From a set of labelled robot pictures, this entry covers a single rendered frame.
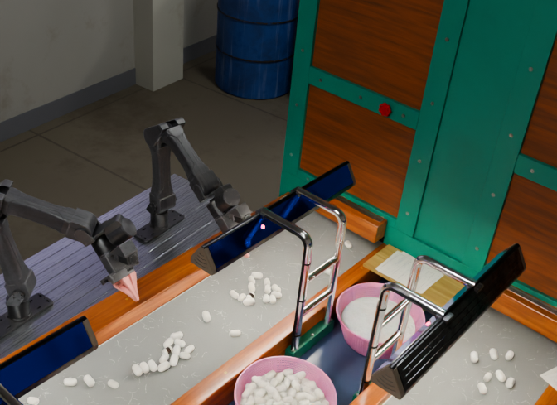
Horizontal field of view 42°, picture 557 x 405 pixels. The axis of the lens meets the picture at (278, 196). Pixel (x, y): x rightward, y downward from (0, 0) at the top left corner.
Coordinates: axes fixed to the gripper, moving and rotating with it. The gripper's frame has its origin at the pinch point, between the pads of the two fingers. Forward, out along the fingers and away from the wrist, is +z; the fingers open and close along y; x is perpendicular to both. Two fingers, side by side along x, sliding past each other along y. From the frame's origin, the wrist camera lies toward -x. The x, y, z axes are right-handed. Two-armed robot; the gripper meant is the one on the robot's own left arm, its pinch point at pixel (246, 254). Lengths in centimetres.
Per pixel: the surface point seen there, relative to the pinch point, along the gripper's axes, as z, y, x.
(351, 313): 31.4, 10.2, -15.9
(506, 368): 65, 23, -46
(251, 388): 30.1, -33.3, -15.7
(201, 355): 16.7, -34.3, -4.3
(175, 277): -5.5, -19.3, 11.2
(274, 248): 3.5, 16.5, 6.9
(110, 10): -170, 141, 177
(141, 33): -154, 161, 188
